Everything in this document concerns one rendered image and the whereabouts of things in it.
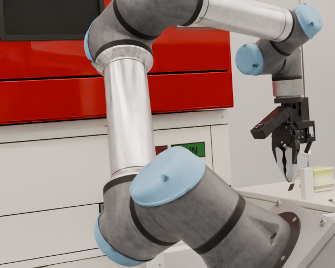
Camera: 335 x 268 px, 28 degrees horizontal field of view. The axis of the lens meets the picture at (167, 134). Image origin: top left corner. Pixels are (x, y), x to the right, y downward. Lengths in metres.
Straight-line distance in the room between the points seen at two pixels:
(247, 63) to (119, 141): 0.48
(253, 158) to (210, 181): 2.96
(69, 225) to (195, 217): 0.95
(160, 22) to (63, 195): 0.78
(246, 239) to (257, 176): 2.97
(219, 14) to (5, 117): 0.70
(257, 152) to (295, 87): 2.35
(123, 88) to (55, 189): 0.70
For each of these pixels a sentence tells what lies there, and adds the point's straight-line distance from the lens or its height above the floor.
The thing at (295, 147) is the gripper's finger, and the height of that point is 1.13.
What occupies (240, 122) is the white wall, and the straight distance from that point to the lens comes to 3.92.
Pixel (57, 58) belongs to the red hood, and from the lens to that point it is 1.85.
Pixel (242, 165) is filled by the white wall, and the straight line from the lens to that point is 3.94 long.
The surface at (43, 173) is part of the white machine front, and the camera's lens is 1.89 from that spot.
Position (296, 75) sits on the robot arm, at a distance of 1.67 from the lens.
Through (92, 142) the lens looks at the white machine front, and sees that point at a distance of 1.93.
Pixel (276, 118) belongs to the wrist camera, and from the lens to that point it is 1.64.
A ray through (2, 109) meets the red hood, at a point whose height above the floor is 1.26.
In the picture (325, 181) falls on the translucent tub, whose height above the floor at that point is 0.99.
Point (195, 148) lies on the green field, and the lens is 2.07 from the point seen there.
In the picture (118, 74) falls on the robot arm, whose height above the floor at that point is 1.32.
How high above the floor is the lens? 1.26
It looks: 3 degrees down
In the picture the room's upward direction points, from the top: 4 degrees counter-clockwise
